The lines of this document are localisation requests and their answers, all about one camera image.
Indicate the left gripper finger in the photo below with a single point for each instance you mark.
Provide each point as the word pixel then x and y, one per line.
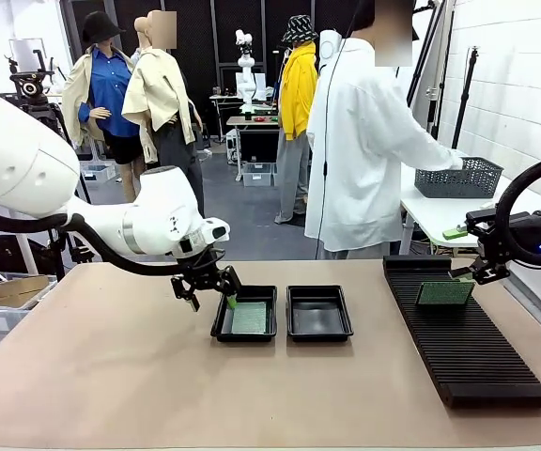
pixel 233 289
pixel 186 293

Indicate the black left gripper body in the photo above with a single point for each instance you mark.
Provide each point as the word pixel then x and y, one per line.
pixel 202 275

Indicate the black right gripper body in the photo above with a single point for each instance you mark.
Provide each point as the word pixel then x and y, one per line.
pixel 514 237

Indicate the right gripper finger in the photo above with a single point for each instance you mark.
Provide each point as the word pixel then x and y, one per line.
pixel 460 272
pixel 489 277

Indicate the green perforated circuit board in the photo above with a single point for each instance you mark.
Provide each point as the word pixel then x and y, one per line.
pixel 442 293
pixel 251 319

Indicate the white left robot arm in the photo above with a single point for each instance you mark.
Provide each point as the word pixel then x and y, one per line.
pixel 17 160

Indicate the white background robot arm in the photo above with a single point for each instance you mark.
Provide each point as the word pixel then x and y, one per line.
pixel 246 84

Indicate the person right forearm white sleeve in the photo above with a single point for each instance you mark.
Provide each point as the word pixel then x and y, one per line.
pixel 435 157

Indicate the black ESD tray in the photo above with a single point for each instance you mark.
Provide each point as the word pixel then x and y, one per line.
pixel 319 319
pixel 221 324

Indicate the small green block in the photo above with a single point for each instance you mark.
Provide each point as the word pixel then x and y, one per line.
pixel 451 232

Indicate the white side table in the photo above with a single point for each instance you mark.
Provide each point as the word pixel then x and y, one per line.
pixel 439 216

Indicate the black slotted board rack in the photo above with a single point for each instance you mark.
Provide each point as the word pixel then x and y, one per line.
pixel 477 347

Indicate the grey perforated plastic basket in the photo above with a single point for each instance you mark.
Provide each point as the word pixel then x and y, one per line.
pixel 458 183

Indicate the clear plastic storage box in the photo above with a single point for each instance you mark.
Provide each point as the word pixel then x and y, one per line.
pixel 99 173
pixel 258 176

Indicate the thin black tripod stand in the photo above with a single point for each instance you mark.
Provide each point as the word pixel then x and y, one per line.
pixel 464 103

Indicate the black light stand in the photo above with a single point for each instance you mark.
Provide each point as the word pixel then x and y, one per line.
pixel 435 101

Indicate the grey background work table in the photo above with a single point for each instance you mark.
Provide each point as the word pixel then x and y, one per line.
pixel 251 120

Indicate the person in white shirt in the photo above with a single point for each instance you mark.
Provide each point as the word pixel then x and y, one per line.
pixel 360 141

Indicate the brown cardboard box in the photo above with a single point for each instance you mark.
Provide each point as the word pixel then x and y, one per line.
pixel 17 289

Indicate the mannequin beige jacket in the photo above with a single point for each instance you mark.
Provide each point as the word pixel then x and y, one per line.
pixel 158 94

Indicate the mannequin blue shirt black hat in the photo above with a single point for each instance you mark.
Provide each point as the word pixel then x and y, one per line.
pixel 108 94

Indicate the mannequin yellow hoodie bucket hat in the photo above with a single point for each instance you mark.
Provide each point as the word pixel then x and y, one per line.
pixel 298 89

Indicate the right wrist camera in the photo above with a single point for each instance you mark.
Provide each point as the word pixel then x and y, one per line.
pixel 479 221

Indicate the black video camera on tripod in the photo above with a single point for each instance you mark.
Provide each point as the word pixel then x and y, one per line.
pixel 28 87

